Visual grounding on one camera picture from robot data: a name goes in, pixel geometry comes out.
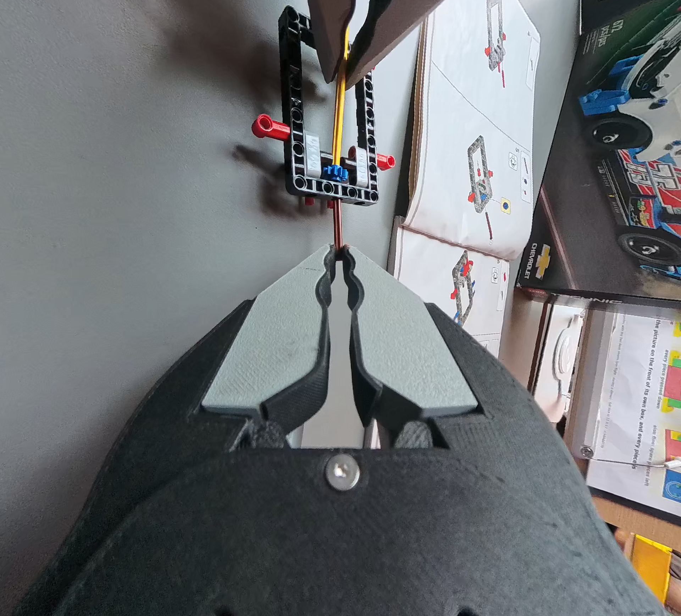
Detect black lego frame assembly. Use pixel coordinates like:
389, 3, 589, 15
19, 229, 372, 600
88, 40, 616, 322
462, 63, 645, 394
250, 5, 397, 208

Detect lego instruction booklet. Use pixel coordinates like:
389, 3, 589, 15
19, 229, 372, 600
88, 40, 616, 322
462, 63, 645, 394
387, 0, 542, 361

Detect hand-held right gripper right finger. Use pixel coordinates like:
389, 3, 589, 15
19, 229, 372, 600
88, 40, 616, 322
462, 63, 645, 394
339, 245, 480, 437

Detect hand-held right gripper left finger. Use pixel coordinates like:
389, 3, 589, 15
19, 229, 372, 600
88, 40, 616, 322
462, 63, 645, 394
201, 242, 339, 435

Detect lego set box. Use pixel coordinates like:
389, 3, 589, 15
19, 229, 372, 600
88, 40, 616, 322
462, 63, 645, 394
515, 0, 681, 310

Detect brown lego axle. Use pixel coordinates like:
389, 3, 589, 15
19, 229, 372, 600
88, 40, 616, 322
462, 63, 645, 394
333, 198, 348, 255

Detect yellow lego axle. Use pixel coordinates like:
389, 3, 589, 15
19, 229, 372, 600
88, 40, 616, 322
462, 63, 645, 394
330, 25, 353, 170

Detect yellow plastic bin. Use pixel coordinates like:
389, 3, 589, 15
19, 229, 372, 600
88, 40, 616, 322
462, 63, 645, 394
630, 532, 675, 605

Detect laminated instruction sheet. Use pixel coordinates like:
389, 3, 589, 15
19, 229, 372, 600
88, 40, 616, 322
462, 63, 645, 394
584, 307, 681, 517

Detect thin steel wire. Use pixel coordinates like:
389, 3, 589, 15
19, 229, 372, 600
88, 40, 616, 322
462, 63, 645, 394
580, 446, 681, 472

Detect white plastic holder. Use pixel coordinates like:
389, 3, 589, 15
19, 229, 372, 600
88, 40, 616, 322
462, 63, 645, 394
532, 302, 588, 417

